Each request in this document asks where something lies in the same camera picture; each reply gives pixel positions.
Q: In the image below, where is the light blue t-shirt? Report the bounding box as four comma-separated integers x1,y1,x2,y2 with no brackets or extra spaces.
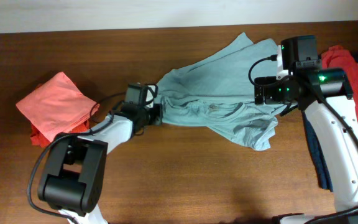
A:
155,33,285,151

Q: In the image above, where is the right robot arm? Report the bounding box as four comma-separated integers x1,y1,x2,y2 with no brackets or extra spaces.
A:
250,35,358,224

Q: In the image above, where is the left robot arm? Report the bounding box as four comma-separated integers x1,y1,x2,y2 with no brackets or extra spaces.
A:
37,103,162,223

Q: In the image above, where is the dark navy garment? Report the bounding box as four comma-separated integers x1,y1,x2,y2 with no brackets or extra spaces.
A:
303,51,358,191

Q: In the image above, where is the folded salmon pink shirt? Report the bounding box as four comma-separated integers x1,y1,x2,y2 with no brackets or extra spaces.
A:
16,72,99,142

